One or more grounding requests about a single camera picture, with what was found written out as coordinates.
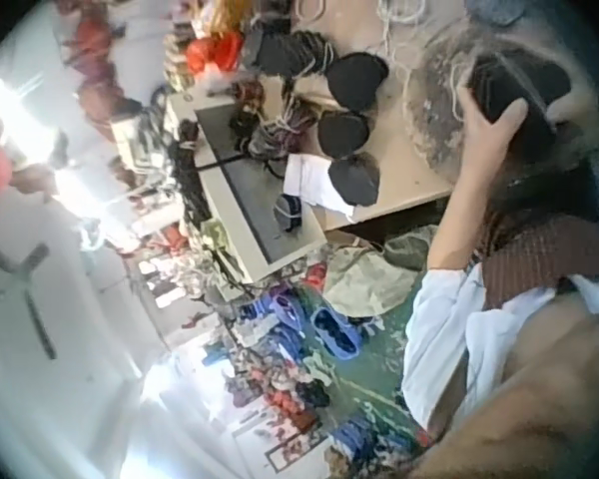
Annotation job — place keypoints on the black shoe piece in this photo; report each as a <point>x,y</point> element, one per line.
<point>521,82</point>

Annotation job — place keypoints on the heap of red cloth bundles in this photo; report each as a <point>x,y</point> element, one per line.
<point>97,75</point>

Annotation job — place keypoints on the stack of black round pieces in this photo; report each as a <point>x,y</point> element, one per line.
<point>354,179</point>
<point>357,82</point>
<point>343,134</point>

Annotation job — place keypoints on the person's left hand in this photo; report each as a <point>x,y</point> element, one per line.
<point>486,127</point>

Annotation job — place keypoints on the blue slipper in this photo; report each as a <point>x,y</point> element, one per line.
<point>335,333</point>

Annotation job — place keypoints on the olive cloth heap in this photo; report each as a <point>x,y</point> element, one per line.
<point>374,279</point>

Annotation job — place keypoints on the blue denim piece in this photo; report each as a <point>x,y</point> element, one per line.
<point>494,10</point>

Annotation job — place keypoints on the small grey black piece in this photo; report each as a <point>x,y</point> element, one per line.
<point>288,214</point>

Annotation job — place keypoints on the orange plastic bag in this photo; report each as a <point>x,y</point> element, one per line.
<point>214,54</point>

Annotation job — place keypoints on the row of dark cut pieces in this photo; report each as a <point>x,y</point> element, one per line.
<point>284,52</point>

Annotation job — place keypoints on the heap of colourful shoe parts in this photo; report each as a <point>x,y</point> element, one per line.
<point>279,359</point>

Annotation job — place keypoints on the round grey work mat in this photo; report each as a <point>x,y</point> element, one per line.
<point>439,115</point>

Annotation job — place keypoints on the grey ceiling fan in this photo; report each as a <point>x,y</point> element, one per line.
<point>27,294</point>

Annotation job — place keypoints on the white folded cloth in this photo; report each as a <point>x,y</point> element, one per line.
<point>304,182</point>

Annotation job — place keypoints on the white grey-topped machine table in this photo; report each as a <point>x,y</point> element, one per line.
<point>249,194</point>

